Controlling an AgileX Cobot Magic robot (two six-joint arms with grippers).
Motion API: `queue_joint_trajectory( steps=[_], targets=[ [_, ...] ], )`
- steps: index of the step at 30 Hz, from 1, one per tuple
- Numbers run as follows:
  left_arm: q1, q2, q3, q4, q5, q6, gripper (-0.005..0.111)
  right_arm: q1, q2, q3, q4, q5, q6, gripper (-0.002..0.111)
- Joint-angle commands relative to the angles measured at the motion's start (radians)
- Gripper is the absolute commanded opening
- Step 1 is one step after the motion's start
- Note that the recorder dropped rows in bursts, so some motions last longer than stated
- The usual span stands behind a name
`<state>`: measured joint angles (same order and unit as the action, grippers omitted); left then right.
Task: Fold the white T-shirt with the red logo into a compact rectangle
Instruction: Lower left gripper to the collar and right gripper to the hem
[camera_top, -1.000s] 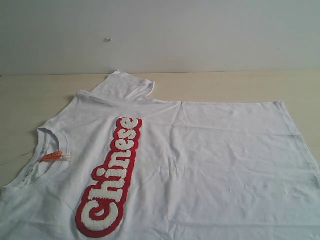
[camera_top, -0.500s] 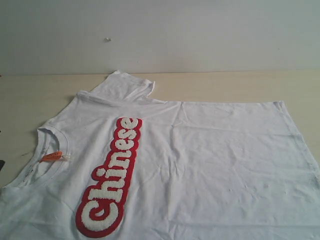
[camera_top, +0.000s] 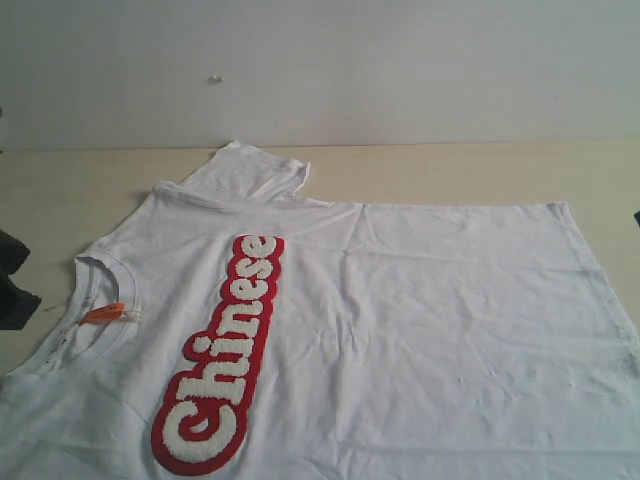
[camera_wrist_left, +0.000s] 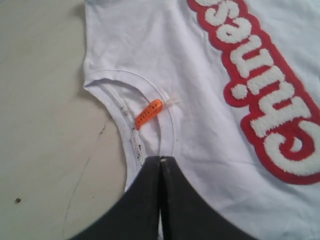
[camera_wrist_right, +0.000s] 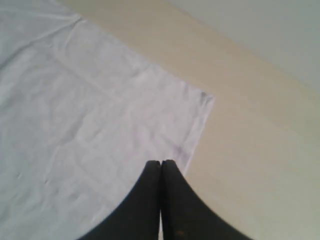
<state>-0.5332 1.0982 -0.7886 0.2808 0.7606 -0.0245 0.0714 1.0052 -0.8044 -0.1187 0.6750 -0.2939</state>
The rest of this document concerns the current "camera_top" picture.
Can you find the white t-shirt red lettering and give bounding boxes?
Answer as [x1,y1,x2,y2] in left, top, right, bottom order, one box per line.
[1,143,639,479]

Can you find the orange neck tag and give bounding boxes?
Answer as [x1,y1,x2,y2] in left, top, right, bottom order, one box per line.
[79,302,142,325]

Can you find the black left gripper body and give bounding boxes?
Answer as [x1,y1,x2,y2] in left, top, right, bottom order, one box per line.
[1,231,42,331]

